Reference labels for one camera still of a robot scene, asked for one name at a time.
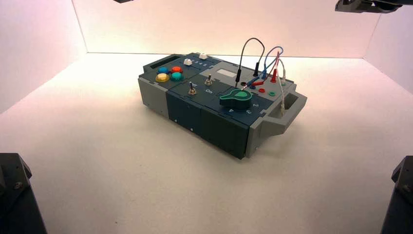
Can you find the blue push button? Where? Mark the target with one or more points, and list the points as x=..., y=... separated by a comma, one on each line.
x=163, y=69

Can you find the green rotary knob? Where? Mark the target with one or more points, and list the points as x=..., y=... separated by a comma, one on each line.
x=237, y=99

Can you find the teal push button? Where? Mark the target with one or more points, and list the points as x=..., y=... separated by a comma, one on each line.
x=176, y=76

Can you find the white slider knob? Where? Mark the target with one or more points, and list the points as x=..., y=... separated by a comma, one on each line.
x=202, y=56
x=187, y=61

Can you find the white display window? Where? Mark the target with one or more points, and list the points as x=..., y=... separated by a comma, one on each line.
x=227, y=73

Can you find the green banana socket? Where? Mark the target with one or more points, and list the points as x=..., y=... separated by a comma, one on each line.
x=272, y=94

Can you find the red push button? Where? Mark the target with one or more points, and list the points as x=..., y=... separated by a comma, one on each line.
x=176, y=69

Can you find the metal toggle switch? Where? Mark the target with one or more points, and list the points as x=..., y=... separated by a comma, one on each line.
x=208, y=80
x=192, y=89

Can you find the blue grey control box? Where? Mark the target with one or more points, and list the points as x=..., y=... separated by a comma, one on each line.
x=206, y=126

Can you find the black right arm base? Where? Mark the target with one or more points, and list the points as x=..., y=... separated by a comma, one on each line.
x=400, y=200

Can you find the yellow push button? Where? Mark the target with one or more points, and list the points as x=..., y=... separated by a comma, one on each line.
x=162, y=77

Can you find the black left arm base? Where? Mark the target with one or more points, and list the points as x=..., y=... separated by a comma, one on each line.
x=16, y=200

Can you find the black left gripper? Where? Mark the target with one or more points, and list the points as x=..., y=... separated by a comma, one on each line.
x=124, y=1

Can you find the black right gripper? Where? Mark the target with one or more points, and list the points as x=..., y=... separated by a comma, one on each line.
x=364, y=5

